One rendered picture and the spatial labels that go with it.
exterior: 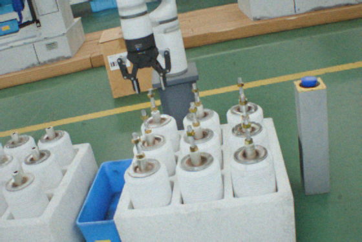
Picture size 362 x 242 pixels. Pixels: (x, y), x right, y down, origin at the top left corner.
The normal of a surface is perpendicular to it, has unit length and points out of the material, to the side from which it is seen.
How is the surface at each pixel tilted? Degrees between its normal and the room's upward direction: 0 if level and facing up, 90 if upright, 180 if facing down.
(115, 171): 88
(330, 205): 0
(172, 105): 90
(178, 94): 90
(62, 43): 90
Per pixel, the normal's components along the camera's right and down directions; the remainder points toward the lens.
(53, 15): 0.05, 0.42
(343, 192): -0.18, -0.89
